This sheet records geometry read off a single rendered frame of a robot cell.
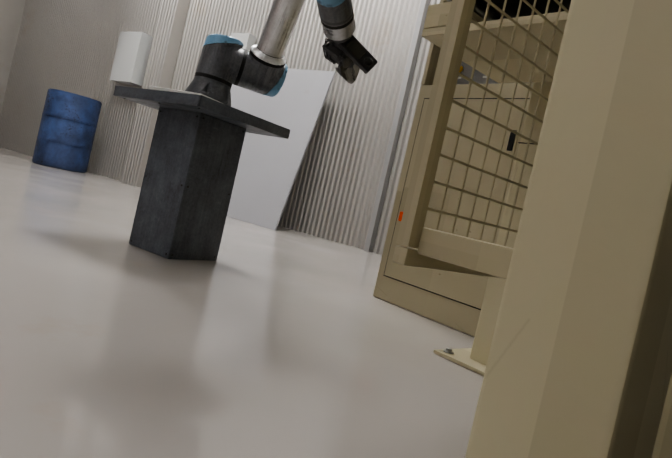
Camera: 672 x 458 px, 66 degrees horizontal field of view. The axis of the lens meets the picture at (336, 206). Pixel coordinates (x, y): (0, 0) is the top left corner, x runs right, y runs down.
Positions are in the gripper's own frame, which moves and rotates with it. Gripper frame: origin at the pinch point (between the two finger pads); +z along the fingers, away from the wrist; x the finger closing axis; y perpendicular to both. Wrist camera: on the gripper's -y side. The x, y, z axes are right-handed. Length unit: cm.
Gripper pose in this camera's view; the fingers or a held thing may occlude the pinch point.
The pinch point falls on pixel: (353, 81)
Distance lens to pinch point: 165.0
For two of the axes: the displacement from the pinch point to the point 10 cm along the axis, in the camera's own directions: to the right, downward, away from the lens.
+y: -7.1, -5.8, 4.0
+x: -6.9, 6.9, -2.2
